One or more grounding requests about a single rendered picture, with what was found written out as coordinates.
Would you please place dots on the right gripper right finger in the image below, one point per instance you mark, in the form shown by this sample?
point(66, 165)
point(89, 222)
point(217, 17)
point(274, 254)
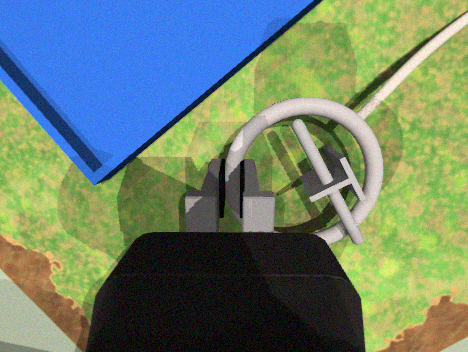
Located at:
point(257, 208)

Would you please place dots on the white ring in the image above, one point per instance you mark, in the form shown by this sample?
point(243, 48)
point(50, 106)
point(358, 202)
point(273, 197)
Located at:
point(326, 108)

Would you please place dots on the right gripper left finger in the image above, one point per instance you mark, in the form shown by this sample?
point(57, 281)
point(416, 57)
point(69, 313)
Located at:
point(204, 207)

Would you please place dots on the blue tray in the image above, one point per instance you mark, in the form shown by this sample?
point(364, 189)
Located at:
point(107, 78)

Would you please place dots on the green grassy ground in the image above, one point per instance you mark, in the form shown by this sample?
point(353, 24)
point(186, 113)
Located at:
point(61, 236)

